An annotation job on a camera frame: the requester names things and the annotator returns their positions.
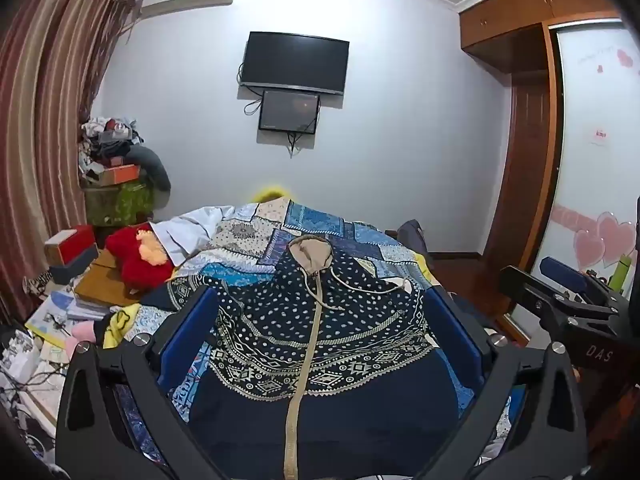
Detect brown cardboard box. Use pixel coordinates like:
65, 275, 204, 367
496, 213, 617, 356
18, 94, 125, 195
74, 250, 147, 309

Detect navy patterned hooded garment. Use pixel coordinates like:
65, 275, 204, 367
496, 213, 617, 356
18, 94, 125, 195
167, 235, 461, 480

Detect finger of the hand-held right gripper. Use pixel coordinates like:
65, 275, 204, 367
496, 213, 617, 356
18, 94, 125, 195
499, 265, 631, 333
540, 256, 628, 307

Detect green bottle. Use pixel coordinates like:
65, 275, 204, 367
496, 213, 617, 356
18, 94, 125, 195
612, 254, 632, 294

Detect blue patchwork quilt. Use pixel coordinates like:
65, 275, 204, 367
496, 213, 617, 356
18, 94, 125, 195
117, 199, 513, 466

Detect pile of mixed clothes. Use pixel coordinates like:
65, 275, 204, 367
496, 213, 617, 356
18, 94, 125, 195
77, 116, 147, 181

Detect green cloth-covered cabinet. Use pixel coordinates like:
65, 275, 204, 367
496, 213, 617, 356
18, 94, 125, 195
83, 175, 156, 229

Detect yellow printed cloth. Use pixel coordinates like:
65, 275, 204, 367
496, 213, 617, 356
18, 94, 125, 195
92, 302, 151, 348

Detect orange box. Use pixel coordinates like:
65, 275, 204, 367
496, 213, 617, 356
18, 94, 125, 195
97, 163, 141, 186

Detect pile of books and papers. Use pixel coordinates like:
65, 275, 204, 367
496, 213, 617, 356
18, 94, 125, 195
24, 284, 112, 348

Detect black wall television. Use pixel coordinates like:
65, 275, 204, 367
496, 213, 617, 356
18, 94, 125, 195
239, 31, 350, 96

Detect small black wall monitor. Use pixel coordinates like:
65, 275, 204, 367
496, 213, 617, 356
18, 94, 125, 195
258, 89, 321, 135

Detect brown wooden door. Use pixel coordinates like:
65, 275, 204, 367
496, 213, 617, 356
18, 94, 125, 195
484, 72, 557, 262

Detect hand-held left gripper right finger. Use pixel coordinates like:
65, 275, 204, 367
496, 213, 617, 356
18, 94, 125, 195
420, 287, 588, 480

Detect striped brown curtain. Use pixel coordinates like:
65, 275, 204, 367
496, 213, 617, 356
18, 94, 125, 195
0, 0, 143, 313

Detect red plush toy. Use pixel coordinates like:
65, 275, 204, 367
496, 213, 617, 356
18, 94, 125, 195
105, 224, 177, 294

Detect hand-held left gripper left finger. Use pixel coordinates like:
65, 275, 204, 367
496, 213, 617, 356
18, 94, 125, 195
56, 285, 221, 480

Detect grey neck pillow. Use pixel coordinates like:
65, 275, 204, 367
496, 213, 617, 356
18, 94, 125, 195
130, 145, 172, 194

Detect white sliding door heart stickers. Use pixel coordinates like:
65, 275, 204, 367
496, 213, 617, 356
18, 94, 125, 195
530, 24, 640, 322

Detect wooden wardrobe cabinet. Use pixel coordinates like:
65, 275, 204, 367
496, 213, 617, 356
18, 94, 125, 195
459, 0, 627, 77

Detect red box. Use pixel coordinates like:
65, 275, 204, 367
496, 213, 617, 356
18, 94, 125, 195
44, 224, 96, 266

